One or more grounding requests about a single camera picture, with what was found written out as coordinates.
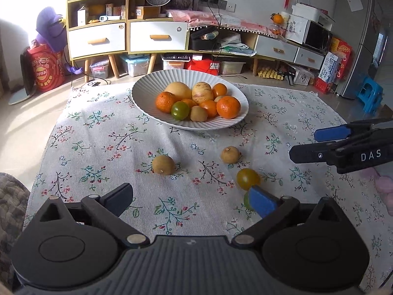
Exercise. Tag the white thermometer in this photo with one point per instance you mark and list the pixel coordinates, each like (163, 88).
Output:
(110, 18)

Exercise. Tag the clear box with keyboard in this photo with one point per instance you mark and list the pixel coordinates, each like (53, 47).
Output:
(175, 63)

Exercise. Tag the white blue carton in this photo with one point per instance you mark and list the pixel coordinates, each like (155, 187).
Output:
(328, 70)

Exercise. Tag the clear box pink contents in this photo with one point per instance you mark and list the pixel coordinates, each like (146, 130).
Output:
(99, 67)

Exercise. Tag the mandarin orange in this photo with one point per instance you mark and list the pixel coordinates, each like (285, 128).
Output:
(165, 102)
(228, 107)

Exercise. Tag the floral tablecloth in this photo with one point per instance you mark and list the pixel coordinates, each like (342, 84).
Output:
(107, 159)

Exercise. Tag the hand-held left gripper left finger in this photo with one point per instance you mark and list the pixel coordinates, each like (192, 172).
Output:
(118, 199)

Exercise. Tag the row of wall sockets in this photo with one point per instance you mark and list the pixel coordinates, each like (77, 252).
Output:
(215, 2)

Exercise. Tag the white bag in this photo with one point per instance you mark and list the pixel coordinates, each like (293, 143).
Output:
(304, 75)

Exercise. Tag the smooth yellow round fruit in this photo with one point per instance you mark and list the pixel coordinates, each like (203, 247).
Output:
(178, 90)

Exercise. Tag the cardboard box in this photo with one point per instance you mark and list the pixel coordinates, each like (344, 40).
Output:
(147, 12)

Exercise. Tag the low wooden cabinet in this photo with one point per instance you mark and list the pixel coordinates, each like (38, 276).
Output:
(250, 41)

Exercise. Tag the clear plastic box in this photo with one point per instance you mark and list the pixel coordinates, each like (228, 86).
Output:
(232, 67)

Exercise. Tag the blue plastic stool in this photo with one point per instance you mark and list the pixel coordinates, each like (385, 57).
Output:
(370, 92)

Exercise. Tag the fruit stand with oranges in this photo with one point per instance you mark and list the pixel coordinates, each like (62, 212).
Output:
(277, 18)

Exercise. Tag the white appliance box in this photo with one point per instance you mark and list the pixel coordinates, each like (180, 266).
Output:
(310, 12)

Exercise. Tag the red printed bag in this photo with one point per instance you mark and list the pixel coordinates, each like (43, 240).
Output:
(46, 70)

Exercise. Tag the pile of papers and bags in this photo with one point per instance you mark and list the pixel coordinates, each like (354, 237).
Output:
(236, 44)

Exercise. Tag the speckled yellow round fruit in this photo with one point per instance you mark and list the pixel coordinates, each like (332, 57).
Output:
(202, 92)

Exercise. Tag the purple plush toy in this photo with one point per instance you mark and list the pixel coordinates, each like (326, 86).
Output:
(49, 27)

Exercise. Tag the brown kiwi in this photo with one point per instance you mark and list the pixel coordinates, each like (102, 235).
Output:
(198, 114)

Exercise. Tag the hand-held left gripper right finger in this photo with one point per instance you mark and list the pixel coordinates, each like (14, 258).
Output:
(262, 202)

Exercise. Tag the red box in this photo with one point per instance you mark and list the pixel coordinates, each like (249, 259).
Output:
(202, 66)

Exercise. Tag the red carton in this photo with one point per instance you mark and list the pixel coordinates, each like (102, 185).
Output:
(340, 47)

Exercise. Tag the black storage box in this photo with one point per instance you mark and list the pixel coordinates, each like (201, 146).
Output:
(202, 41)

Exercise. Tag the green orange tomato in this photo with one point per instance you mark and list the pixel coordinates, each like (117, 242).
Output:
(248, 179)

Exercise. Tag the white ribbed plate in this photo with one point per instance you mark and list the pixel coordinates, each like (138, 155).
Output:
(147, 98)

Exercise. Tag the small brown round fruit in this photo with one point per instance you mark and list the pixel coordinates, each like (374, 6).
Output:
(230, 155)
(218, 98)
(163, 165)

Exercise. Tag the black standing heater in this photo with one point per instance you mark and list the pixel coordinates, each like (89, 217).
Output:
(24, 73)

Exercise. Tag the silver refrigerator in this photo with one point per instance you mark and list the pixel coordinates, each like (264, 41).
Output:
(356, 37)

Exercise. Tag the small product box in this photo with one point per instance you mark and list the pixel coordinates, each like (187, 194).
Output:
(109, 9)

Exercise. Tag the tall wooden shelf cabinet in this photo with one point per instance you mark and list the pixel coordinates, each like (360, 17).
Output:
(114, 64)

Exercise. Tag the yellow egg tray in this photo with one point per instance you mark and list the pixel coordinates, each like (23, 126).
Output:
(270, 73)

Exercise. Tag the pink fringed cloth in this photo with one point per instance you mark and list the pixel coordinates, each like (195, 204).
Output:
(233, 21)

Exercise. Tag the pink plush item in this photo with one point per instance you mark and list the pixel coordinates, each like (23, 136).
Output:
(383, 187)

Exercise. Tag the blue lidded plastic box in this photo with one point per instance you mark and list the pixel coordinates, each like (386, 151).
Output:
(135, 66)

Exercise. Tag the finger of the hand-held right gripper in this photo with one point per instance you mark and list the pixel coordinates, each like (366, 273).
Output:
(331, 132)
(310, 153)

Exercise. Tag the purple floor object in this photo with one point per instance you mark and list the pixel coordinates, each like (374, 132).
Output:
(73, 69)

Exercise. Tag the grey knitted blanket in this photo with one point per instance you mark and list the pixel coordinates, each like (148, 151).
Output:
(12, 209)

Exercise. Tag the black microwave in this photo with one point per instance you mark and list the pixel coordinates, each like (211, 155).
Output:
(317, 35)

